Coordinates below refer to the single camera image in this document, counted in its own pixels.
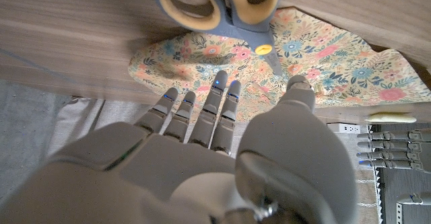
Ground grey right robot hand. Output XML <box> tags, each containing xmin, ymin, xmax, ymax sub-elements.
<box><xmin>0</xmin><ymin>69</ymin><xmax>360</xmax><ymax>224</ymax></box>

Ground grey scissors with yellow grips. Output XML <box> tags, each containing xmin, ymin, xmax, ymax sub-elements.
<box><xmin>151</xmin><ymin>0</ymin><xmax>286</xmax><ymax>77</ymax></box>

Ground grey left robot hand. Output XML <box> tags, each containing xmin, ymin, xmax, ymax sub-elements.
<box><xmin>356</xmin><ymin>128</ymin><xmax>431</xmax><ymax>207</ymax></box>

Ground beige striped curtain backdrop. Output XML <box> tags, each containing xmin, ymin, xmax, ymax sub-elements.
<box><xmin>46</xmin><ymin>96</ymin><xmax>381</xmax><ymax>224</ymax></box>

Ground white power strip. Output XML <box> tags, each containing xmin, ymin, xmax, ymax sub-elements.
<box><xmin>326</xmin><ymin>122</ymin><xmax>361</xmax><ymax>135</ymax></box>

